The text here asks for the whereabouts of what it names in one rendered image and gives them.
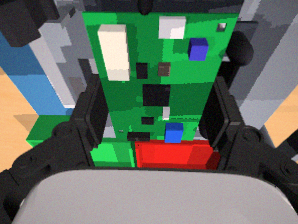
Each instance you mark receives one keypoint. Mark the red open bin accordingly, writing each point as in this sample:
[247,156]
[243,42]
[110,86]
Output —
[196,154]

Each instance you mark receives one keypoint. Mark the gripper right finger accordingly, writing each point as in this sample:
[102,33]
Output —
[248,153]

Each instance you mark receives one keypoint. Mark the green open bin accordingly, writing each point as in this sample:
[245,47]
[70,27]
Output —
[111,151]

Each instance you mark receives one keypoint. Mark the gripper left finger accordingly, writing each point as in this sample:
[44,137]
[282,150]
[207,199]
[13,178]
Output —
[67,145]

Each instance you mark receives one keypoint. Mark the green circuit board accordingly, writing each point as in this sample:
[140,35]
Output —
[164,66]

